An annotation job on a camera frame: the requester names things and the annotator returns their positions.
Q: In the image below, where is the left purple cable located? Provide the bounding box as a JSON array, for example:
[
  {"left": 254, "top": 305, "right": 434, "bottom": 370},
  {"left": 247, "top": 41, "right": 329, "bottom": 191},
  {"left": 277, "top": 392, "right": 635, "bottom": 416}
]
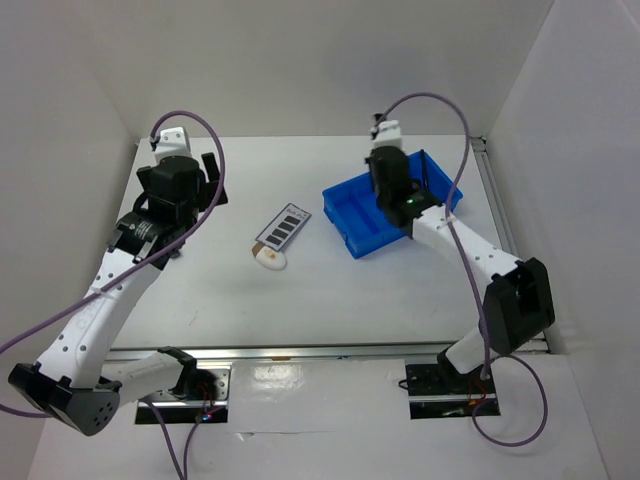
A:
[{"left": 0, "top": 110, "right": 229, "bottom": 480}]

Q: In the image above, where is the aluminium rail front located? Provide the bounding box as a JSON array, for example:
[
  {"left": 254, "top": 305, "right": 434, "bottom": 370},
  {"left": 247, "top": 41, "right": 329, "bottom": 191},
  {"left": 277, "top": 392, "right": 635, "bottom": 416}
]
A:
[{"left": 107, "top": 340, "right": 449, "bottom": 365}]

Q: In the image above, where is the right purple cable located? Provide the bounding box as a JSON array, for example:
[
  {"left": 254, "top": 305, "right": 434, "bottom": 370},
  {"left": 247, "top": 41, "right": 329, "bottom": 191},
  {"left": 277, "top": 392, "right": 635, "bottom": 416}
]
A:
[{"left": 372, "top": 91, "right": 549, "bottom": 447}]

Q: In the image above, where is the aluminium rail right side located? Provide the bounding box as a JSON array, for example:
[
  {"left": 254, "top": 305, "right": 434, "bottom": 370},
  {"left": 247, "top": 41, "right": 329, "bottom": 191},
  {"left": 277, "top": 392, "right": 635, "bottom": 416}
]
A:
[{"left": 471, "top": 137, "right": 535, "bottom": 340}]

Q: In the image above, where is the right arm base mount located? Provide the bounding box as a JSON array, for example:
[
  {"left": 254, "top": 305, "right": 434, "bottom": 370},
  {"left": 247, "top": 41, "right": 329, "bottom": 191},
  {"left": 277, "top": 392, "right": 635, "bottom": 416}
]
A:
[{"left": 397, "top": 364, "right": 500, "bottom": 420}]

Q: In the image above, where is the purple cable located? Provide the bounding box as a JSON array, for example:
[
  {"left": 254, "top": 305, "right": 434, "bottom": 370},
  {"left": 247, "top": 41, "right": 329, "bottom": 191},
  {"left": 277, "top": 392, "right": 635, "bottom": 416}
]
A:
[
  {"left": 372, "top": 91, "right": 549, "bottom": 447},
  {"left": 0, "top": 110, "right": 229, "bottom": 480}
]

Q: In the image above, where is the black slim makeup brush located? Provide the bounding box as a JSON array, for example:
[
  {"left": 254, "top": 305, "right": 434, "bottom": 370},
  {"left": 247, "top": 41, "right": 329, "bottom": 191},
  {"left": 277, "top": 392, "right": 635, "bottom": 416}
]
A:
[{"left": 420, "top": 149, "right": 430, "bottom": 192}]

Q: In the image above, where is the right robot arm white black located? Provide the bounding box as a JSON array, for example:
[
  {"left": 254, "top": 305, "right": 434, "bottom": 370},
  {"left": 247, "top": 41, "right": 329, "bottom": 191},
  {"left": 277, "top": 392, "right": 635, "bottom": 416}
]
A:
[{"left": 366, "top": 146, "right": 555, "bottom": 392}]

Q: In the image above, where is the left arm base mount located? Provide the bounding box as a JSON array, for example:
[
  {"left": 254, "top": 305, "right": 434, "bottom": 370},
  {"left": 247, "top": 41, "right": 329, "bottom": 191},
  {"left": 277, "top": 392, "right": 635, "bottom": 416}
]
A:
[{"left": 150, "top": 361, "right": 232, "bottom": 425}]

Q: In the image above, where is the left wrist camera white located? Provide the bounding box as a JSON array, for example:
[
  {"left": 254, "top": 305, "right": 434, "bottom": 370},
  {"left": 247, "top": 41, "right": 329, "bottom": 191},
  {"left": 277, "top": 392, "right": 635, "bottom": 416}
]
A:
[{"left": 150, "top": 127, "right": 192, "bottom": 164}]

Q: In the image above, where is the blue plastic divided bin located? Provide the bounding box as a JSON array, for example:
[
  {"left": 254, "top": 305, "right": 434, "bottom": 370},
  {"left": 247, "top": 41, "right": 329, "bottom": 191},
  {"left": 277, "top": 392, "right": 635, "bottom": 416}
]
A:
[{"left": 322, "top": 150, "right": 453, "bottom": 259}]

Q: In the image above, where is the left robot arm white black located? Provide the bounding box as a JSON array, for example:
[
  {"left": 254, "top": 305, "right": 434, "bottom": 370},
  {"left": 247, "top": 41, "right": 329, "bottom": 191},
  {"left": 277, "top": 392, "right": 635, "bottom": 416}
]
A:
[{"left": 8, "top": 153, "right": 228, "bottom": 436}]

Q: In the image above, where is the aluminium rail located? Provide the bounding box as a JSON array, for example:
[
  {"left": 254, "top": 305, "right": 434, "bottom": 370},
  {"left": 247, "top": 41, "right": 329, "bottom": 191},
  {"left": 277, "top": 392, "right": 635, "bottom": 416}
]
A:
[
  {"left": 471, "top": 137, "right": 535, "bottom": 340},
  {"left": 107, "top": 340, "right": 449, "bottom": 365}
]

